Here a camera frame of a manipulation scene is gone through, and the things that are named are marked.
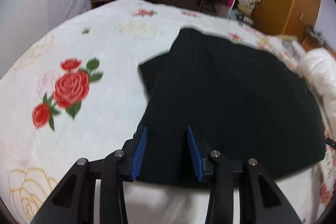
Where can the floral bed blanket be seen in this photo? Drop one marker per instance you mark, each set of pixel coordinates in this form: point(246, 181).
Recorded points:
point(70, 103)

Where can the white duvet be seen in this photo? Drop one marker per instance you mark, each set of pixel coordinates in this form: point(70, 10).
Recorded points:
point(318, 68)

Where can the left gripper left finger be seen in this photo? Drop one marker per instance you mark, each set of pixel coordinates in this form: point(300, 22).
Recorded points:
point(134, 152)

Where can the clothes pile on chair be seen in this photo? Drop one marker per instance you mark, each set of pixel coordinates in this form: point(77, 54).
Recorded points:
point(235, 14)

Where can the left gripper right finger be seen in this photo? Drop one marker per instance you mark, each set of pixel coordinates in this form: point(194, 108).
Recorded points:
point(199, 151)

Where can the black jacket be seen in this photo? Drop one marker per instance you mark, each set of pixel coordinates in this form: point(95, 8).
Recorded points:
point(242, 102)

